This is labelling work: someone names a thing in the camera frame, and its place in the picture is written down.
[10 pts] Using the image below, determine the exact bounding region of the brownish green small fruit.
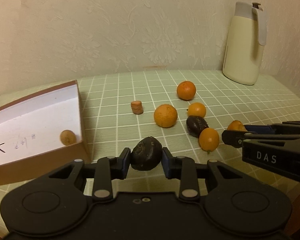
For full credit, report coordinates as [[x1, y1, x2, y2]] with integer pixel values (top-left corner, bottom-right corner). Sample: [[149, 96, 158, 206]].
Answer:
[[59, 129, 77, 146]]

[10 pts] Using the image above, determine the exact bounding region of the dark passion fruit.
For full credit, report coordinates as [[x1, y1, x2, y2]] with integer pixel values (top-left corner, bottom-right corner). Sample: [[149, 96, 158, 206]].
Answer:
[[130, 137, 162, 171], [186, 115, 209, 138]]

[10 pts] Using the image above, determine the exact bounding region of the small orange kumquat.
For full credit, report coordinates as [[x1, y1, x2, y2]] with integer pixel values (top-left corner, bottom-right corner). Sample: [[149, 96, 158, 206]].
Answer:
[[187, 102, 206, 118]]

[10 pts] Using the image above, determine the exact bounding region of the oval orange kumquat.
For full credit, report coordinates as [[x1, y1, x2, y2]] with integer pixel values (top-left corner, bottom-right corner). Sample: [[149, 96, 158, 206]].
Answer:
[[199, 128, 220, 152]]

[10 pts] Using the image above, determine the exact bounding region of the brown cardboard tray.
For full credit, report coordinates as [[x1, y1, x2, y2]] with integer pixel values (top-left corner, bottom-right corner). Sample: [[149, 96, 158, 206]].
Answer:
[[0, 80, 92, 185]]

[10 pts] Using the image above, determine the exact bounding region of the carrot chunk with cut face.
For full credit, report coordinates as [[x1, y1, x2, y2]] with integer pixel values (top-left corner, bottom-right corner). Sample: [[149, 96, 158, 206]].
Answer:
[[227, 120, 247, 132]]

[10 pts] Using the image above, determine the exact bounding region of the small carrot cylinder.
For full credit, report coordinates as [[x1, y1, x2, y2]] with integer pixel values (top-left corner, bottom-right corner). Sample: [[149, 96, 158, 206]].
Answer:
[[130, 100, 143, 115]]

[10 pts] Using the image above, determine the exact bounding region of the large orange tangerine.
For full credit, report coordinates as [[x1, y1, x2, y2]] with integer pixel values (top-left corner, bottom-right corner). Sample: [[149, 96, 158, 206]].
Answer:
[[154, 104, 178, 128]]

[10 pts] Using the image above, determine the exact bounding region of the cream thermos jug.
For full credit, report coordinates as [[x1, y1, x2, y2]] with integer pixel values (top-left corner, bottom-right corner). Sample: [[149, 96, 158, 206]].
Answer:
[[223, 2, 267, 86]]

